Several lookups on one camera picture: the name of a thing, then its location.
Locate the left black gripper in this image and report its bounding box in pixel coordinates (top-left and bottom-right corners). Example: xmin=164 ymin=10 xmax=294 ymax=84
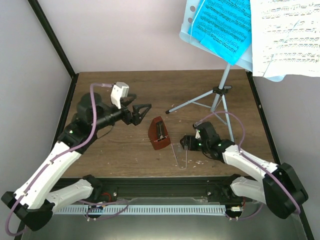
xmin=92 ymin=93 xmax=152 ymax=131

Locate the clear plastic metronome cover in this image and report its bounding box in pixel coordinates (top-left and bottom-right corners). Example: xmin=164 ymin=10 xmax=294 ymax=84
xmin=171 ymin=143 xmax=188 ymax=170

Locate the red-brown metronome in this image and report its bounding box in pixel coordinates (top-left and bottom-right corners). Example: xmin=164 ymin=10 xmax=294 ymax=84
xmin=148 ymin=116 xmax=171 ymax=151

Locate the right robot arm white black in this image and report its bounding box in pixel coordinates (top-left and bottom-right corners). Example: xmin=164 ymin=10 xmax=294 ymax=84
xmin=180 ymin=121 xmax=309 ymax=219

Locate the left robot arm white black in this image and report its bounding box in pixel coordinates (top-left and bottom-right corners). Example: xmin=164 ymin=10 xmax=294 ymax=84
xmin=1 ymin=92 xmax=152 ymax=232

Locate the light blue music stand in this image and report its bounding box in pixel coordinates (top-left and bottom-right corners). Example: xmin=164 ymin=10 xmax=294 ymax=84
xmin=165 ymin=0 xmax=287 ymax=143

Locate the blue sheet music page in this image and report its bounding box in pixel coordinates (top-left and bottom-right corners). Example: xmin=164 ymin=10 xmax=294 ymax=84
xmin=188 ymin=0 xmax=252 ymax=66

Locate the white sheet music page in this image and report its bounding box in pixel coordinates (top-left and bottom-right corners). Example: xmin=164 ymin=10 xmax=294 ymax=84
xmin=250 ymin=0 xmax=320 ymax=78

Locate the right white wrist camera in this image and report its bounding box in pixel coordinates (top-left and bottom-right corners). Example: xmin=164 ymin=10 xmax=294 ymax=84
xmin=192 ymin=121 xmax=202 ymax=140

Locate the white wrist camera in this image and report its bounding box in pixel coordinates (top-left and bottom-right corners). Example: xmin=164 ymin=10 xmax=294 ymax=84
xmin=192 ymin=121 xmax=202 ymax=140
xmin=110 ymin=82 xmax=130 ymax=109

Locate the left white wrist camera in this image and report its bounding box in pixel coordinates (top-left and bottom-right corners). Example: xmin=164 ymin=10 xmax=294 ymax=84
xmin=110 ymin=82 xmax=130 ymax=109

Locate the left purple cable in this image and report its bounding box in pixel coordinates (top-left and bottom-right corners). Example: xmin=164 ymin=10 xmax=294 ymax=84
xmin=5 ymin=82 xmax=115 ymax=237

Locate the black aluminium frame rail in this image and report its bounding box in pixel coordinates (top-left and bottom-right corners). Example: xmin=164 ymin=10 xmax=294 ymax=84
xmin=52 ymin=175 xmax=296 ymax=208

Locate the light blue slotted cable duct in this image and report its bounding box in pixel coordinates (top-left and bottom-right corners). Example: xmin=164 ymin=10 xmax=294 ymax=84
xmin=56 ymin=204 xmax=226 ymax=216

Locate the black frame corner post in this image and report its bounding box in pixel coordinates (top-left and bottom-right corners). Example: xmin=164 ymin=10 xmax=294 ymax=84
xmin=26 ymin=0 xmax=77 ymax=79

